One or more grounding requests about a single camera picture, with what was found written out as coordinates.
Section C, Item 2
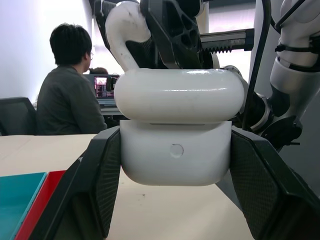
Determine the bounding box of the red plastic tray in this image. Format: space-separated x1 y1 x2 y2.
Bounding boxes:
9 170 67 240

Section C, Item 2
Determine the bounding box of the black mesh office chair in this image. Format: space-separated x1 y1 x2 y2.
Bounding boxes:
0 96 38 137

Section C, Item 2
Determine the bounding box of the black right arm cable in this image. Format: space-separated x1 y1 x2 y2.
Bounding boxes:
241 0 273 131

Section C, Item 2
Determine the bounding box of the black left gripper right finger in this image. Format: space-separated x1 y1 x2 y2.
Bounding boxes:
228 128 320 240

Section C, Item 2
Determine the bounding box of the person in grey sweater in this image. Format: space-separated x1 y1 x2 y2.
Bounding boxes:
34 22 109 136

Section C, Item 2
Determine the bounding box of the white earbud case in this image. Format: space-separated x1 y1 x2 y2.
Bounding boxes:
113 68 246 187

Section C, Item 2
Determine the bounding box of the blue plastic tray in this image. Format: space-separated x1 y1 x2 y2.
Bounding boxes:
0 171 49 240

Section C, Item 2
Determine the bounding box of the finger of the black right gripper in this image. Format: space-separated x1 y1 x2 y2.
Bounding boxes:
93 0 165 69
139 0 202 71

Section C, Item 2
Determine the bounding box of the open laptop computer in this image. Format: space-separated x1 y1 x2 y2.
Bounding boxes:
93 74 121 109

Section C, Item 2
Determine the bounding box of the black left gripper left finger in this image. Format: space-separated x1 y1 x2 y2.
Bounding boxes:
41 125 123 240

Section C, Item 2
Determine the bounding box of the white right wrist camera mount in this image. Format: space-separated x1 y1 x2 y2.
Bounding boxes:
192 0 210 35

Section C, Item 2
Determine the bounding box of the white earbud red tray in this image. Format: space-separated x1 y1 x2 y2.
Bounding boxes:
104 0 153 75

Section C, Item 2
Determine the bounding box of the person with brown hair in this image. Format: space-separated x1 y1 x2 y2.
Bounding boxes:
88 66 110 76

